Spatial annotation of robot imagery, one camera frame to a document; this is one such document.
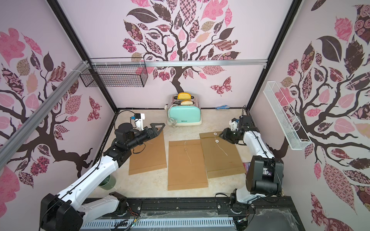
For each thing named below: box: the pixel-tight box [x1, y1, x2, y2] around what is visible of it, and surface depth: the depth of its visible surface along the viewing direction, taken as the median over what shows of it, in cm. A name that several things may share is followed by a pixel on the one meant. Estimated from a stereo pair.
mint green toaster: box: [166, 92, 202, 126], surface depth 103 cm
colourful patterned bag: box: [242, 162, 252, 175], surface depth 88 cm
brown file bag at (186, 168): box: [167, 139, 209, 191], surface depth 91 cm
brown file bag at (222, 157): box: [198, 130, 247, 179], surface depth 93 cm
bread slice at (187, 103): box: [180, 100, 194, 106], surface depth 100 cm
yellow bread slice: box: [177, 92, 192, 100], surface depth 105 cm
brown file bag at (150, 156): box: [128, 128, 168, 176], surface depth 91 cm
